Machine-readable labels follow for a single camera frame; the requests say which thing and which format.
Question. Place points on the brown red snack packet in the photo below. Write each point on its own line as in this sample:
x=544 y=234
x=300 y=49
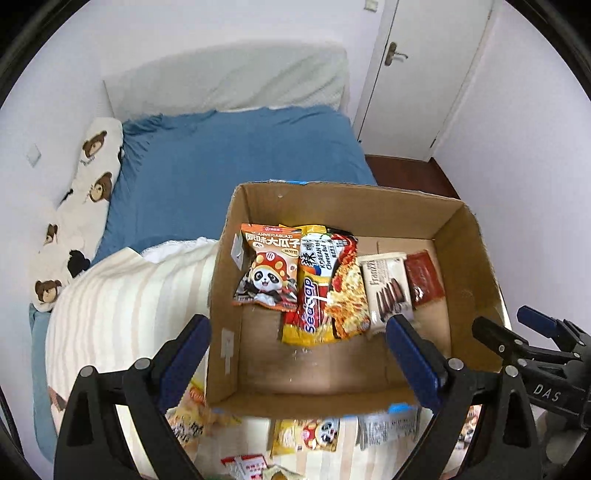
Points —
x=425 y=277

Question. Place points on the beige striped blanket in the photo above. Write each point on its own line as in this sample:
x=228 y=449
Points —
x=124 y=304

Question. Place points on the red yellow snack packet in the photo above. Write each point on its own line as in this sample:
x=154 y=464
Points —
x=468 y=427

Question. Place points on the white headboard cushion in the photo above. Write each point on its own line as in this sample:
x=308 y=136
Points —
x=231 y=78

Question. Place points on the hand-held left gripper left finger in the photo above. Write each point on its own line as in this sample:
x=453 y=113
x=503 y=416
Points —
x=184 y=355

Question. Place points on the brown cardboard box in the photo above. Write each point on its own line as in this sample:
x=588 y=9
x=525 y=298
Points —
x=323 y=369

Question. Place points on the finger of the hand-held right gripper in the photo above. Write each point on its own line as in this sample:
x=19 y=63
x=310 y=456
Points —
x=538 y=319
x=498 y=339

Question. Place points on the white door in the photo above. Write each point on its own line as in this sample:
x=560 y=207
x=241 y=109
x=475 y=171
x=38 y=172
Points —
x=425 y=83

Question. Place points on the white wall switch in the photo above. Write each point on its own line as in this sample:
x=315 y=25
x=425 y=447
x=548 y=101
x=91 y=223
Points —
x=370 y=4
x=33 y=156

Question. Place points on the yellow potato chip packet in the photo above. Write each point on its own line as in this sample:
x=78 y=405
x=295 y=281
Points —
x=309 y=318

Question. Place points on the white chocolate wafer packet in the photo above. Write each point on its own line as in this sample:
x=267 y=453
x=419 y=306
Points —
x=385 y=286

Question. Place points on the red white snack packet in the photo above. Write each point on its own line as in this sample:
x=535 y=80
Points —
x=247 y=468

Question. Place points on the orange panda seed packet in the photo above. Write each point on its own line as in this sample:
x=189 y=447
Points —
x=268 y=277

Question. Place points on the blue bed sheet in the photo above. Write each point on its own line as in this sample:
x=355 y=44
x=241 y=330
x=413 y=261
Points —
x=231 y=161

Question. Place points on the yellow panda snack packet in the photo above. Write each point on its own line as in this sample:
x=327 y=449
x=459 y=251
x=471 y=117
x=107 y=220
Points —
x=309 y=436

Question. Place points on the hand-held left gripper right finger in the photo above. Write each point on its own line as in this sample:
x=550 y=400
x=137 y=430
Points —
x=411 y=360

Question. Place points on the white bear print pillow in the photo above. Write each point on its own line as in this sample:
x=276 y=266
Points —
x=87 y=194

